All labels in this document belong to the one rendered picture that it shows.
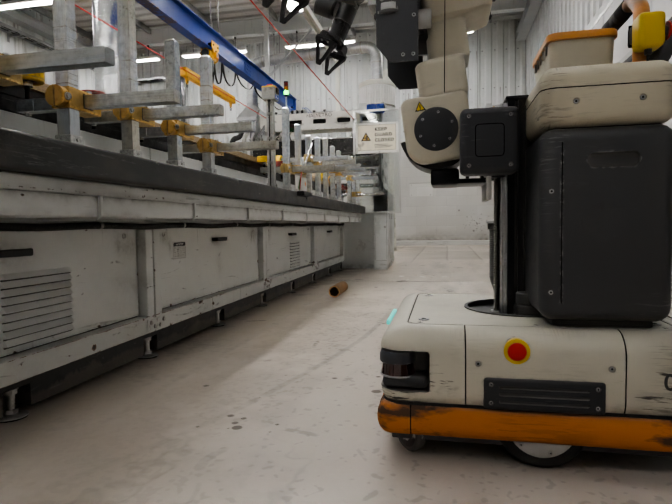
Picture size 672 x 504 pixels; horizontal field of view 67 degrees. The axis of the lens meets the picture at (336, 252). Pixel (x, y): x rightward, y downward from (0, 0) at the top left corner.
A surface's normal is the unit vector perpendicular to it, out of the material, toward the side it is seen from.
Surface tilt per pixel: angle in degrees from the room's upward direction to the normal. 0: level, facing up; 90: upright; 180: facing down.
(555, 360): 90
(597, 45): 92
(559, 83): 90
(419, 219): 90
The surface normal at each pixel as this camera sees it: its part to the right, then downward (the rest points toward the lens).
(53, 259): 0.98, -0.01
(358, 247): -0.21, 0.05
